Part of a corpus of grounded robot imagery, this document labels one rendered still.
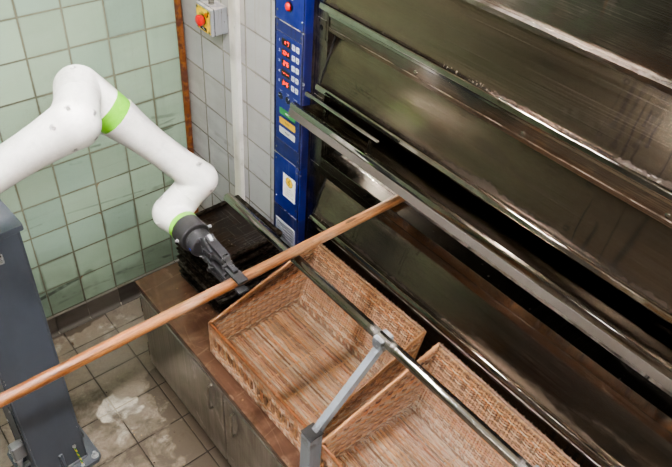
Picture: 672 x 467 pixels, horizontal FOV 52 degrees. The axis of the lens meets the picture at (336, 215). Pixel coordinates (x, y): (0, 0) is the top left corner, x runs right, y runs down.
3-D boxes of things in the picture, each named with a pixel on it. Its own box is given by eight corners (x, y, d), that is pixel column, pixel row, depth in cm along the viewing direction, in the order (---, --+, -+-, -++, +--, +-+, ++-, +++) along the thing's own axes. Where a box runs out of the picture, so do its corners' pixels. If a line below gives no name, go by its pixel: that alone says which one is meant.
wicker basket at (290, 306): (314, 290, 267) (317, 236, 250) (418, 384, 236) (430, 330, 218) (207, 351, 241) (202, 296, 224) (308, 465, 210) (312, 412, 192)
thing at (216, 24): (213, 23, 255) (212, -4, 249) (228, 33, 249) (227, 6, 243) (196, 27, 251) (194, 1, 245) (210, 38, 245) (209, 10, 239)
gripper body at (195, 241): (207, 222, 194) (225, 240, 189) (208, 244, 200) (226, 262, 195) (183, 232, 190) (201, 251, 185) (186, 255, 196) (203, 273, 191)
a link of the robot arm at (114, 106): (39, 102, 170) (73, 70, 166) (43, 77, 179) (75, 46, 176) (100, 144, 181) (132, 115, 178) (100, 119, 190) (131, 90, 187)
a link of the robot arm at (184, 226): (170, 247, 198) (167, 223, 193) (205, 231, 205) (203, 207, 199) (181, 259, 195) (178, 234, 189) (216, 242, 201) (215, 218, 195)
